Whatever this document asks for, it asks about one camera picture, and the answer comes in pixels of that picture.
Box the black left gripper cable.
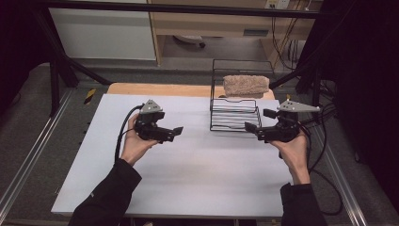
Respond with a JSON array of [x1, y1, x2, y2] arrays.
[[114, 104, 144, 165]]

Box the black horizontal frame bar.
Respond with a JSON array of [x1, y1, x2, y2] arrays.
[[40, 0, 325, 20]]

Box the white board table cover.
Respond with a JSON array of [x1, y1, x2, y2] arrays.
[[51, 93, 295, 219]]

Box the black curtain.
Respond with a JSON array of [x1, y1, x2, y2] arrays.
[[313, 0, 399, 215], [0, 0, 53, 109]]

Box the brown towel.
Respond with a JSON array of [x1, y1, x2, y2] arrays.
[[222, 74, 271, 99]]

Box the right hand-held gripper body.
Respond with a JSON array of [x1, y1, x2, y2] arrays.
[[255, 99, 321, 144]]

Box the person's left hand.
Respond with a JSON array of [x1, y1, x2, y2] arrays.
[[120, 113, 158, 167]]

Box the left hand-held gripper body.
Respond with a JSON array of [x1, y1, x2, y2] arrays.
[[134, 99, 177, 144]]

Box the person's right hand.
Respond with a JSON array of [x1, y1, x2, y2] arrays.
[[269, 130, 311, 186]]

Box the aluminium floor rail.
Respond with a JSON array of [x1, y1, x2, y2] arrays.
[[0, 89, 75, 215], [309, 123, 369, 226]]

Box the white cabinet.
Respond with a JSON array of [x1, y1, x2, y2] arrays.
[[49, 8, 157, 61]]

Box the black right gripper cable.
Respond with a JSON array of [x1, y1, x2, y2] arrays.
[[299, 121, 343, 217]]

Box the black wire rack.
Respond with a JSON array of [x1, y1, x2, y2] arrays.
[[209, 58, 277, 133]]

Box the office chair base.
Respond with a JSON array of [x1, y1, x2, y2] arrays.
[[172, 34, 207, 49]]

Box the black metal frame stand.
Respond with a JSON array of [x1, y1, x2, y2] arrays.
[[31, 8, 113, 118], [265, 0, 359, 124]]

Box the light wooden desk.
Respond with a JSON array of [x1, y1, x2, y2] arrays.
[[147, 0, 324, 68]]

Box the black floor cables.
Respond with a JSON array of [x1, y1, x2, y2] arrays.
[[305, 103, 339, 126]]

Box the white wall socket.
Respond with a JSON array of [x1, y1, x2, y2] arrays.
[[264, 0, 292, 10]]

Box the wooden table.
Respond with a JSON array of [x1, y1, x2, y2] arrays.
[[106, 82, 276, 101]]

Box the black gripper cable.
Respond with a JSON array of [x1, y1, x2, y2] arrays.
[[114, 104, 144, 165], [299, 121, 343, 217]]

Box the hanging desk cables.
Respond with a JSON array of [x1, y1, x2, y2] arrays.
[[270, 16, 303, 72]]

